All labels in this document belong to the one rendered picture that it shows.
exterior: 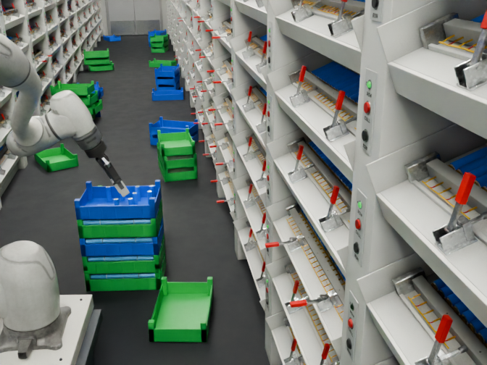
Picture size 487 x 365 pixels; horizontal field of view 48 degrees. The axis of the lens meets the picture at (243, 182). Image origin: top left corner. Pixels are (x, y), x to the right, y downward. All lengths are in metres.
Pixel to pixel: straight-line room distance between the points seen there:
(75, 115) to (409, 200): 1.36
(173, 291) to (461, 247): 1.67
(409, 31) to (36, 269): 1.14
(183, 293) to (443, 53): 1.68
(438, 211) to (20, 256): 1.12
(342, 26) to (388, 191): 0.33
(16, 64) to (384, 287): 1.02
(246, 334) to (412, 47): 1.42
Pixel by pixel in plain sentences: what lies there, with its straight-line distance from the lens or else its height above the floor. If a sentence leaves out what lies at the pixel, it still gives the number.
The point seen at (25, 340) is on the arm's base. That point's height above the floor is 0.28.
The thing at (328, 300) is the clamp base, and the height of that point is 0.55.
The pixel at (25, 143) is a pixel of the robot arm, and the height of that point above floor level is 0.68.
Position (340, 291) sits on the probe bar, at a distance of 1.21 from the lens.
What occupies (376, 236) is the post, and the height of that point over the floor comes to 0.83.
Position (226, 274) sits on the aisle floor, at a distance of 2.35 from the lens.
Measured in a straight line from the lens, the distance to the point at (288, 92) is 1.42.
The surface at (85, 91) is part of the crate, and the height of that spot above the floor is 0.27.
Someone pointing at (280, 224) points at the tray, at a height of 0.53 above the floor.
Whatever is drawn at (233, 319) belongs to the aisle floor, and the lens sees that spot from 2.09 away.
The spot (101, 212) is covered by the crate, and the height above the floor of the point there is 0.35.
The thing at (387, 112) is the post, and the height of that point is 1.03.
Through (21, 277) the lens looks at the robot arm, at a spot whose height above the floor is 0.47.
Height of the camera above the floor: 1.22
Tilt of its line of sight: 22 degrees down
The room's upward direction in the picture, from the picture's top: 1 degrees counter-clockwise
